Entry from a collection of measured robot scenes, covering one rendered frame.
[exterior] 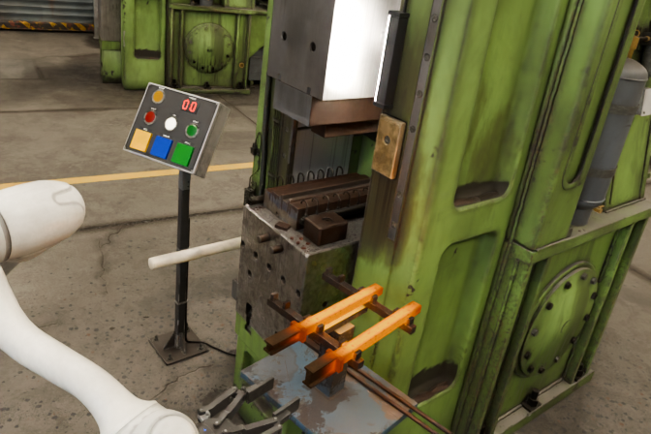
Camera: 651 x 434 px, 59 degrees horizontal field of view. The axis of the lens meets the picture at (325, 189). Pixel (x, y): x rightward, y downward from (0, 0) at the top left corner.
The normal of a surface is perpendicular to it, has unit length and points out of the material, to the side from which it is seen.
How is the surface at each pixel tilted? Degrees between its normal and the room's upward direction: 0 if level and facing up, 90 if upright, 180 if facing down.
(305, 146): 90
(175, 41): 90
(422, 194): 90
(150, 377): 0
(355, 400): 0
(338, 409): 0
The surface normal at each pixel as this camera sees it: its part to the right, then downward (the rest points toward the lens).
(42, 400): 0.13, -0.91
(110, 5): 0.40, 0.42
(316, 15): -0.79, 0.15
